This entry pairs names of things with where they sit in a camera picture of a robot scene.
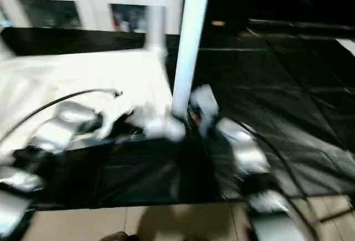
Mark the white plastic table top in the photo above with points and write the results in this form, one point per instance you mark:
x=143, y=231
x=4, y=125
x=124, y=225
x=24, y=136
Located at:
x=83, y=80

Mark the black stand foot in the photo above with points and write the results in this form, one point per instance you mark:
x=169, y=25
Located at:
x=338, y=214

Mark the black work mat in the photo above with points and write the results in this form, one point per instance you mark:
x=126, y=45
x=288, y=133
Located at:
x=266, y=97

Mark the red bottle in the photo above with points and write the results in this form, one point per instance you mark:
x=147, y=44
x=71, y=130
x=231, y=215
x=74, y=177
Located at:
x=117, y=24

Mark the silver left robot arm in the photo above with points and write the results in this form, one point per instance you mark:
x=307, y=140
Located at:
x=50, y=136

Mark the white glass door cabinet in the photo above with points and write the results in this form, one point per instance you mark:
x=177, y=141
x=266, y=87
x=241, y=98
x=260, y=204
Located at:
x=83, y=0

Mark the white plastic table leg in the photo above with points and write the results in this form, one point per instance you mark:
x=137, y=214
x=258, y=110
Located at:
x=156, y=14
x=189, y=41

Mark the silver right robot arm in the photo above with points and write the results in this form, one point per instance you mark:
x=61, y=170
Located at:
x=249, y=152

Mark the tan label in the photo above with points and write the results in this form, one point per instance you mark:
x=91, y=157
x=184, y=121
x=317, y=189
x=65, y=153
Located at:
x=218, y=24

